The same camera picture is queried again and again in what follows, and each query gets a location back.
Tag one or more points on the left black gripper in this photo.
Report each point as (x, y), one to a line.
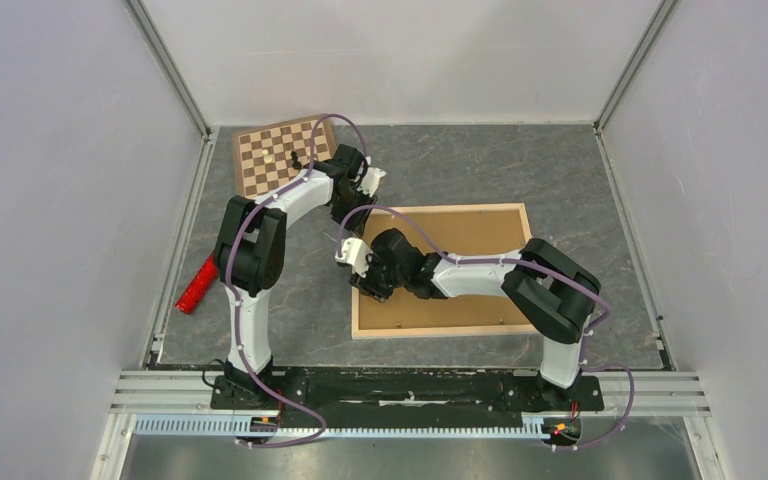
(357, 222)

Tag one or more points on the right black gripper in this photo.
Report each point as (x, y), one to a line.
(369, 284)

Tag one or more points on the wooden picture frame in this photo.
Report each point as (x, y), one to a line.
(424, 331)

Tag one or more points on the brown cardboard backing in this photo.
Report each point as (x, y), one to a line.
(477, 232)

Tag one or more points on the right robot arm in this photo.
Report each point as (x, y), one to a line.
(553, 292)

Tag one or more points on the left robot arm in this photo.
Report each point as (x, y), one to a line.
(251, 246)

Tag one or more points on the black chess piece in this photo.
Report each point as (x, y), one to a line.
(295, 161)

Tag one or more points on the wooden chessboard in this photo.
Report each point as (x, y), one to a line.
(253, 177)

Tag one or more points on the red toy microphone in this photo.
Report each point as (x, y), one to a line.
(198, 287)

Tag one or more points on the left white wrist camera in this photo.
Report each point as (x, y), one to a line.
(371, 181)

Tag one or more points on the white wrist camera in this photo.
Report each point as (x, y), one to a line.
(354, 253)
(371, 181)

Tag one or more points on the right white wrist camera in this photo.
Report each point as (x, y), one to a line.
(354, 253)

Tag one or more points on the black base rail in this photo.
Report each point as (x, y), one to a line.
(318, 387)

